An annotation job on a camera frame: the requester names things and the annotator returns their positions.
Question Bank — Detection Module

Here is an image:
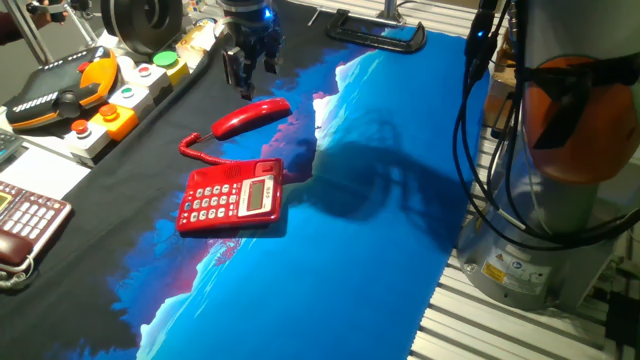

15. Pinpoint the white paper sheet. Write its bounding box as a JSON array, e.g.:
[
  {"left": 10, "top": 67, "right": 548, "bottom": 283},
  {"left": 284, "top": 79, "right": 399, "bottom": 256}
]
[{"left": 0, "top": 143, "right": 92, "bottom": 201}]

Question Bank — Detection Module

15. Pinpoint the black computer keyboard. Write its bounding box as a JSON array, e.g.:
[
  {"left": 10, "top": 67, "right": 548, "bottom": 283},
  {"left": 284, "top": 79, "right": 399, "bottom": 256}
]
[{"left": 0, "top": 128, "right": 24, "bottom": 164}]

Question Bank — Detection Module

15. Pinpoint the open cardboard box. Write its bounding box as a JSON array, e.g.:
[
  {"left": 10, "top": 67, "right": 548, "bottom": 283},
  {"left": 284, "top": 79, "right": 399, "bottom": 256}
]
[{"left": 482, "top": 29, "right": 517, "bottom": 137}]

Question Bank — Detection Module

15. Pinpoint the blue black landscape cloth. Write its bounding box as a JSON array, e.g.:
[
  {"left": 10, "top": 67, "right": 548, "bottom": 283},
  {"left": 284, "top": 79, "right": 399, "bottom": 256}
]
[{"left": 0, "top": 0, "right": 491, "bottom": 360}]

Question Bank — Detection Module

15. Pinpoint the white box red button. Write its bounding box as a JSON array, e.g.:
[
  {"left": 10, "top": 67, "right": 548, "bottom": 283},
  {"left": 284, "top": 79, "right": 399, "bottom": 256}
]
[
  {"left": 127, "top": 62, "right": 174, "bottom": 99},
  {"left": 63, "top": 118, "right": 112, "bottom": 166}
]

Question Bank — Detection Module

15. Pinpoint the red coiled telephone cord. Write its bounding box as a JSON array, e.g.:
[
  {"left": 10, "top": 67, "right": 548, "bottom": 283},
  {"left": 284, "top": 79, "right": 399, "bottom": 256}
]
[{"left": 178, "top": 131, "right": 241, "bottom": 166}]

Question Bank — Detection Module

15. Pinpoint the red telephone base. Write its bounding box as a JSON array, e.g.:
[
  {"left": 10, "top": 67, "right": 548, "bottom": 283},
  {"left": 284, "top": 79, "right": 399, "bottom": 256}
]
[{"left": 175, "top": 157, "right": 285, "bottom": 235}]

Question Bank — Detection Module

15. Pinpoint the silver metal frame bar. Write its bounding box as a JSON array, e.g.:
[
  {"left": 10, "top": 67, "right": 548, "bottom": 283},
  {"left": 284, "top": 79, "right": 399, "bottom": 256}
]
[
  {"left": 4, "top": 0, "right": 54, "bottom": 66},
  {"left": 63, "top": 0, "right": 100, "bottom": 47}
]

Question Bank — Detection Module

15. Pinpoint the black orange teach pendant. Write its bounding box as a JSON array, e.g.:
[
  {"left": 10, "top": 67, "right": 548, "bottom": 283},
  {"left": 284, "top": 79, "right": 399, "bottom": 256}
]
[{"left": 3, "top": 45, "right": 119, "bottom": 132}]

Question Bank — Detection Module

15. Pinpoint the black C-clamp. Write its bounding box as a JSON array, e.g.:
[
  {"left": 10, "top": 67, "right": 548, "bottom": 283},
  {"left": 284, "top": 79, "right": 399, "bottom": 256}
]
[{"left": 325, "top": 8, "right": 428, "bottom": 55}]

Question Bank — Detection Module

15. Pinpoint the silver metal post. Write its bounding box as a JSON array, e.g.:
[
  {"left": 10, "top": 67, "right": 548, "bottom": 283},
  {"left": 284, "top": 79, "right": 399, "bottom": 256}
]
[{"left": 377, "top": 0, "right": 406, "bottom": 26}]

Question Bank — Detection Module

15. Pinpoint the yellow box green button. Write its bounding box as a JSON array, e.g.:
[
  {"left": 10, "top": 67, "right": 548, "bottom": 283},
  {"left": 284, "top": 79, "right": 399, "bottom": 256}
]
[{"left": 152, "top": 50, "right": 191, "bottom": 86}]

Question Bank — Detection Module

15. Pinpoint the orange box orange button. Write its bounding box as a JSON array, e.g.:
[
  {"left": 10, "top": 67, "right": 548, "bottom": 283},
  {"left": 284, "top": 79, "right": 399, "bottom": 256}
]
[{"left": 88, "top": 103, "right": 140, "bottom": 142}]

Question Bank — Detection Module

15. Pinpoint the bystander hand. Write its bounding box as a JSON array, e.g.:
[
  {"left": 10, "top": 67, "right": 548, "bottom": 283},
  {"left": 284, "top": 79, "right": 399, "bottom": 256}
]
[{"left": 28, "top": 8, "right": 69, "bottom": 31}]

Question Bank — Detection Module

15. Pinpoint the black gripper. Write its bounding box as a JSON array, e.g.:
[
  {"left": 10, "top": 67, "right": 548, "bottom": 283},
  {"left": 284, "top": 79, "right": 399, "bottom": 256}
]
[{"left": 217, "top": 0, "right": 285, "bottom": 101}]

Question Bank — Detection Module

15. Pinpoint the cream cardboard packet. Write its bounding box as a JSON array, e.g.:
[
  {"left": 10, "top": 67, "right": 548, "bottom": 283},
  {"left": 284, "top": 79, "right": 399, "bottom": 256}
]
[{"left": 174, "top": 22, "right": 219, "bottom": 69}]

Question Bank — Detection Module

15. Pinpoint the maroon desk telephone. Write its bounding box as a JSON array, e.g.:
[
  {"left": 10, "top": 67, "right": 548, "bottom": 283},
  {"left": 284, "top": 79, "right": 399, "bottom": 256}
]
[{"left": 0, "top": 179, "right": 74, "bottom": 291}]

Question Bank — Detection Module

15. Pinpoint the black filament spool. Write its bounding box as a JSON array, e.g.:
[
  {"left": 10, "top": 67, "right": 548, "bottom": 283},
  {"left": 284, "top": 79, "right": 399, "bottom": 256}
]
[{"left": 99, "top": 0, "right": 184, "bottom": 56}]

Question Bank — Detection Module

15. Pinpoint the white box green button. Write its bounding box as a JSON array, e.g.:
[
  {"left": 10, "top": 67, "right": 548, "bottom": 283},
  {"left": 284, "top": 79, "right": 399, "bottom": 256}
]
[{"left": 108, "top": 83, "right": 156, "bottom": 119}]

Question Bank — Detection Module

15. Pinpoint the red telephone handset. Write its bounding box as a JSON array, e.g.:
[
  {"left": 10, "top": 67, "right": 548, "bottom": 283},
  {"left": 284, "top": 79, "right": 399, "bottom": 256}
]
[{"left": 210, "top": 97, "right": 293, "bottom": 142}]

